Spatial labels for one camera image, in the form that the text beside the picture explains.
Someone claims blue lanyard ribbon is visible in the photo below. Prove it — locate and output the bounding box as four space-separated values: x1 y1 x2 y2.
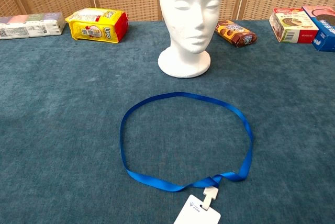
119 92 254 193

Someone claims white badge card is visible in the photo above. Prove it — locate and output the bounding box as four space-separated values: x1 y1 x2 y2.
173 186 222 224

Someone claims white foam mannequin head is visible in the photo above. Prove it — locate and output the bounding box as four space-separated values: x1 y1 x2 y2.
158 0 223 79

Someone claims brown chocolate cookie box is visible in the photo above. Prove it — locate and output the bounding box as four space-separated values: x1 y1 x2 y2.
214 19 258 49

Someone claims teal table cloth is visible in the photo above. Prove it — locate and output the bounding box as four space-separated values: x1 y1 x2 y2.
0 19 335 224

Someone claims yellow Lipo biscuit bag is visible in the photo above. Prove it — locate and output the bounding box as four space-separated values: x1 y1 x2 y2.
64 7 129 44

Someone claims white red cardboard box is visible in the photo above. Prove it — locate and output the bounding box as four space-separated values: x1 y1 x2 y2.
269 8 319 44

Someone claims pastel tissue multipack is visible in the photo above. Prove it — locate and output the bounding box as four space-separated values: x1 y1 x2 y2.
0 12 66 40

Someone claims pink blue Oreo box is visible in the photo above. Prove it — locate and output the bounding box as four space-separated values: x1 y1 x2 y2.
301 5 335 52

